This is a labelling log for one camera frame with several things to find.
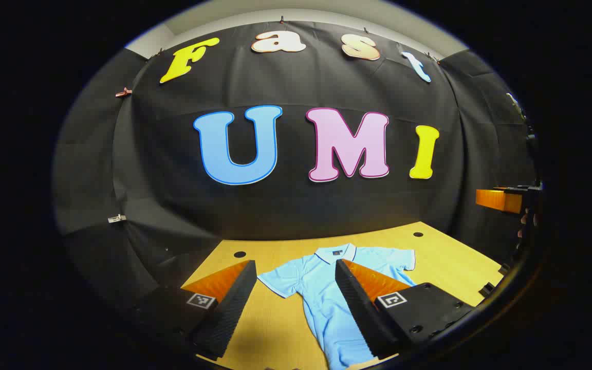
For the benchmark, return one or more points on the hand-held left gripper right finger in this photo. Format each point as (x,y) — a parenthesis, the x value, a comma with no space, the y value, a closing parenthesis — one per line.
(357,308)

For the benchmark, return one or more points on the orange cloth clip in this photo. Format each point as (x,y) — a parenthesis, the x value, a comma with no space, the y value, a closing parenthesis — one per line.
(124,92)

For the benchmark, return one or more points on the white cloth clip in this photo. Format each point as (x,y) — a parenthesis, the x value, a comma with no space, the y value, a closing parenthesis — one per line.
(116,218)

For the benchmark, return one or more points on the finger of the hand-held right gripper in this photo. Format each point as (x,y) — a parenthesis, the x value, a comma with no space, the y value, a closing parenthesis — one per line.
(499,200)

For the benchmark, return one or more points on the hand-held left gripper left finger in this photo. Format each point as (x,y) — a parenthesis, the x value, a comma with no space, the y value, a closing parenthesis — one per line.
(234,308)

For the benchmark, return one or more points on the light blue T-shirt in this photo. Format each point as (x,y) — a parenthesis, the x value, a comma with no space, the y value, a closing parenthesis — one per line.
(316,288)

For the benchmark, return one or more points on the black table edge clamp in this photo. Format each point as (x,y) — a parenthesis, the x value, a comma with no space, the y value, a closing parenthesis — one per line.
(487,289)

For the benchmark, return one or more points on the black backdrop cloth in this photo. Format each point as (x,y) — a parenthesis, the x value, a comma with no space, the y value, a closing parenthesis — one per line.
(296,205)

